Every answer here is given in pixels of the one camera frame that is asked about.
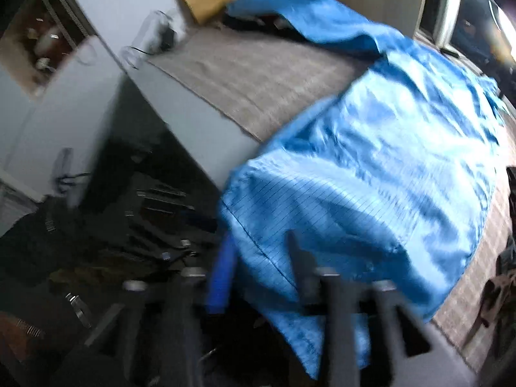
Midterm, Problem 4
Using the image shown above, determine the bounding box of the black wall charger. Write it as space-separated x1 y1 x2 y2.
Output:
159 12 178 51

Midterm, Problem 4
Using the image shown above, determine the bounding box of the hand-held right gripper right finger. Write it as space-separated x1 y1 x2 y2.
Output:
284 230 434 387

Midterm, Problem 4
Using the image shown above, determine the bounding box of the white window frame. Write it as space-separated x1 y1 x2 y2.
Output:
415 0 516 61

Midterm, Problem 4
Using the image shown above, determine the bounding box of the black charger cable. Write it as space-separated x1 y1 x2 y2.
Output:
123 12 178 69

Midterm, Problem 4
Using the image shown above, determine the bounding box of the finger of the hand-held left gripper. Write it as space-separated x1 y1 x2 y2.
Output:
125 185 218 263

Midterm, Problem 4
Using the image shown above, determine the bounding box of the brown garment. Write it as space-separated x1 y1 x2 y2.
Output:
463 270 516 351

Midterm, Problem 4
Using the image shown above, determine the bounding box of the black folded garment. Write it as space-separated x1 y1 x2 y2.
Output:
222 12 299 39

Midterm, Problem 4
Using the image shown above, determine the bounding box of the blue striped shirt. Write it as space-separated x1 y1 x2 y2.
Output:
218 0 511 380

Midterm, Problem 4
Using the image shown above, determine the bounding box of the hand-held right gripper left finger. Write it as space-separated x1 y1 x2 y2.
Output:
83 232 240 387

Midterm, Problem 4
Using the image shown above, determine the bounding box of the plaid mat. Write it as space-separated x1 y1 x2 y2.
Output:
147 28 516 375

